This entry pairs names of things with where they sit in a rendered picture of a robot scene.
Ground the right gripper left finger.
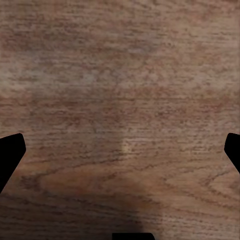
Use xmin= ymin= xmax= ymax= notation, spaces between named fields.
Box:
xmin=0 ymin=133 xmax=26 ymax=193

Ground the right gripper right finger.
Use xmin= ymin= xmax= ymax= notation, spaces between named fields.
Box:
xmin=224 ymin=133 xmax=240 ymax=173

